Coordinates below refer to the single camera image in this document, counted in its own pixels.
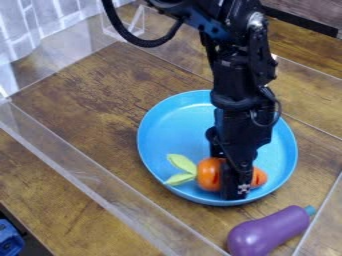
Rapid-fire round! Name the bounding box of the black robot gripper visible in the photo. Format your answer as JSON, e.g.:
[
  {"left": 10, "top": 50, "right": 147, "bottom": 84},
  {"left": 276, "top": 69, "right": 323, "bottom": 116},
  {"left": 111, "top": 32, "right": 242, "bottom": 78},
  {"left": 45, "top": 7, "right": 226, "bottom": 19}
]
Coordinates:
[{"left": 206, "top": 87, "right": 282, "bottom": 200}]

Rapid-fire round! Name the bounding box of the orange toy carrot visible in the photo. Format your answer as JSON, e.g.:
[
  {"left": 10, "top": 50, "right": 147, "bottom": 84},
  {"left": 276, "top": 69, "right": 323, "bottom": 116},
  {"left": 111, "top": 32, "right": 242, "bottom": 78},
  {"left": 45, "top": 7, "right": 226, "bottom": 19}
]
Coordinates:
[{"left": 161, "top": 153, "right": 270, "bottom": 193}]

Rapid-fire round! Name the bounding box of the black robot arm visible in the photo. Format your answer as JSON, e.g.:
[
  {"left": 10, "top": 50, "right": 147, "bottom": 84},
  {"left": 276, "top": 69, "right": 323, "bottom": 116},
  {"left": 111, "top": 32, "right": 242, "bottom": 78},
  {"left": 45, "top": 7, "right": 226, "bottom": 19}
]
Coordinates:
[{"left": 147, "top": 0, "right": 282, "bottom": 200}]

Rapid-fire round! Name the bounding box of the blue plastic plate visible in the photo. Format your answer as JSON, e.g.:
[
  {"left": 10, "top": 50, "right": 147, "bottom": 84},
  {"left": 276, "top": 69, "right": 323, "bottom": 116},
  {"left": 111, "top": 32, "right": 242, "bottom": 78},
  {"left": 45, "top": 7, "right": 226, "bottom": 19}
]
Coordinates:
[{"left": 137, "top": 90, "right": 298, "bottom": 206}]

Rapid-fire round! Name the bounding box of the purple toy eggplant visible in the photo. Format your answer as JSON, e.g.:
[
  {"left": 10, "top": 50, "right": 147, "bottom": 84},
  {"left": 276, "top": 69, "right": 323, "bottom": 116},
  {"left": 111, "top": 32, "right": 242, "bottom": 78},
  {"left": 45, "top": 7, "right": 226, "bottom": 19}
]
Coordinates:
[{"left": 227, "top": 205, "right": 315, "bottom": 256}]

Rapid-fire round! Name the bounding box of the white grid curtain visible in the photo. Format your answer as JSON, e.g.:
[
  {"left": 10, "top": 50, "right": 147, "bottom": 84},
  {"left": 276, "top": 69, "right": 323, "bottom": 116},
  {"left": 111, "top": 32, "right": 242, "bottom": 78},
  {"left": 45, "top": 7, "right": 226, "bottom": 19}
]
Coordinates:
[{"left": 0, "top": 0, "right": 135, "bottom": 98}]

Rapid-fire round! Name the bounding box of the blue object at corner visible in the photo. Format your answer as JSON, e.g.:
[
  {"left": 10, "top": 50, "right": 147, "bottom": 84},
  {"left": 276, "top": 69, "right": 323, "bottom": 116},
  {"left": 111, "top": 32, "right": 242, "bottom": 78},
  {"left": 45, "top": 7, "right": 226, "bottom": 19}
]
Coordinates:
[{"left": 0, "top": 219, "right": 25, "bottom": 256}]

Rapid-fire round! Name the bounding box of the clear acrylic enclosure wall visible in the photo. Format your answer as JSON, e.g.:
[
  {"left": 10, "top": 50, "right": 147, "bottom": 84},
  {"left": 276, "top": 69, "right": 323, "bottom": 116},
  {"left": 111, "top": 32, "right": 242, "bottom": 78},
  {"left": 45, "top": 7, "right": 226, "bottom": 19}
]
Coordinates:
[{"left": 0, "top": 3, "right": 342, "bottom": 256}]

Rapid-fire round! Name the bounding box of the black corrugated cable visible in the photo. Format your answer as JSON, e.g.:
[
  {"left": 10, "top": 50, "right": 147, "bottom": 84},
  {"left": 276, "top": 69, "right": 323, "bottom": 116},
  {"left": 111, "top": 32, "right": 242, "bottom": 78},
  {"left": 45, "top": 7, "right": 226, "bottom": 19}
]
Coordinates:
[{"left": 100, "top": 0, "right": 185, "bottom": 48}]

